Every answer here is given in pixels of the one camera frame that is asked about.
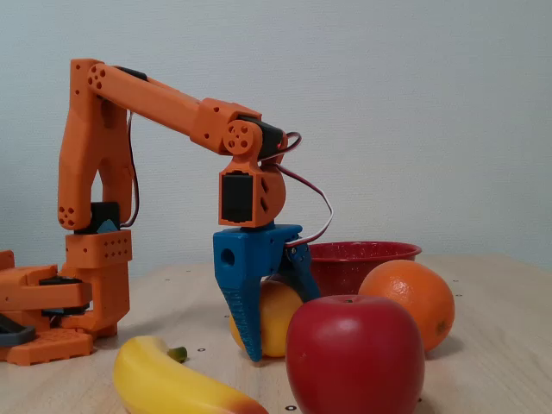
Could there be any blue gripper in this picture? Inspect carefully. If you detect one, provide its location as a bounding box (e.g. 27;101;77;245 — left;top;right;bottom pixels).
212;223;322;363

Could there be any yellow orange toy peach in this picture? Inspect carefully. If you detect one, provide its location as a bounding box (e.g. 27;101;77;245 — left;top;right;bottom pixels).
229;279;305;358

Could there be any orange robot base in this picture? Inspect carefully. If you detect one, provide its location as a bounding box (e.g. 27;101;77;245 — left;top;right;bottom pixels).
0;249;96;367

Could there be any red speckled bowl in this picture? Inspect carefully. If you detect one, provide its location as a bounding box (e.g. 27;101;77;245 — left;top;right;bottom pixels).
308;241;423;298

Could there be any red toy apple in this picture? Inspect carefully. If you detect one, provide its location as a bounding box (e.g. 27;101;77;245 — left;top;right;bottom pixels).
285;294;426;414

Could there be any toy orange fruit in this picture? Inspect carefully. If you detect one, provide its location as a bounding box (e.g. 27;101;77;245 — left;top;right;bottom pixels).
358;259;456;353

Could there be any yellow toy banana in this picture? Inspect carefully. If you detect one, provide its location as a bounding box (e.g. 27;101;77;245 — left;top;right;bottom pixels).
113;336;269;414

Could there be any dark grey table clamp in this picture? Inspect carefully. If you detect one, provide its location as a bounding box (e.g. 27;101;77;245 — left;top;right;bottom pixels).
0;314;36;348

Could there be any red white black gripper cable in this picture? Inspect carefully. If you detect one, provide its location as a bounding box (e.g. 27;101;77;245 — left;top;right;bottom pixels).
258;131;335;249

